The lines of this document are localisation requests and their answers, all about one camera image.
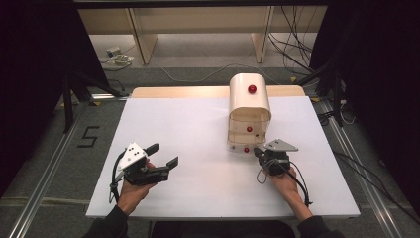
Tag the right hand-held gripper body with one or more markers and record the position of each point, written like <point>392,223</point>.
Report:
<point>275,162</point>

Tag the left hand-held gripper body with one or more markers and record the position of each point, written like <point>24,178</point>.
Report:
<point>145,173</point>

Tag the clear drawer with red knob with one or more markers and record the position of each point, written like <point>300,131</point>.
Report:
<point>246,149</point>
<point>249,129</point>

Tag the cream drawer cabinet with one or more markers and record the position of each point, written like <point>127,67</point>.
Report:
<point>246,95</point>

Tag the person's right hand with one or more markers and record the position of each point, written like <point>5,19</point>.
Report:
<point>287,185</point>

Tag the person's left hand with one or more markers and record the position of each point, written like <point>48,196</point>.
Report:
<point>130,196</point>

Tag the black tripod stand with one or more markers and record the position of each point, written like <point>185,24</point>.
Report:
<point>330,86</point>
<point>77,92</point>

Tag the grey power adapter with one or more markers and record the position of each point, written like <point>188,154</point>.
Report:
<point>113,51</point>

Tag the black curtain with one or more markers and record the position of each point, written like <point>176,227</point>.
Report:
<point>36,82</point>
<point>379,82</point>

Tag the light wooden desk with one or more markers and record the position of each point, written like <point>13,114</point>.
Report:
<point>198,20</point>

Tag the aluminium floor rail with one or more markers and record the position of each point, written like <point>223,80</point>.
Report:
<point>46,172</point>
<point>363,172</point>

